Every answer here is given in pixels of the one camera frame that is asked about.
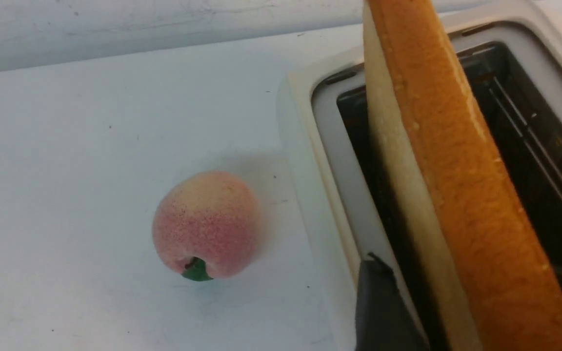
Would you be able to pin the white toaster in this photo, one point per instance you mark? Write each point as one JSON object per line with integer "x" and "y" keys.
{"x": 511, "y": 54}

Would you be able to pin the pink peach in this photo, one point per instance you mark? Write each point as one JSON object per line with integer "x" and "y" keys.
{"x": 208, "y": 227}

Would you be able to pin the toast slice slot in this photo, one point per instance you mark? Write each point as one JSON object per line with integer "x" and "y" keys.
{"x": 492, "y": 281}

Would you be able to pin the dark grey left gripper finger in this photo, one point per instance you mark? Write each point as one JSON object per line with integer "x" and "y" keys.
{"x": 382, "y": 320}

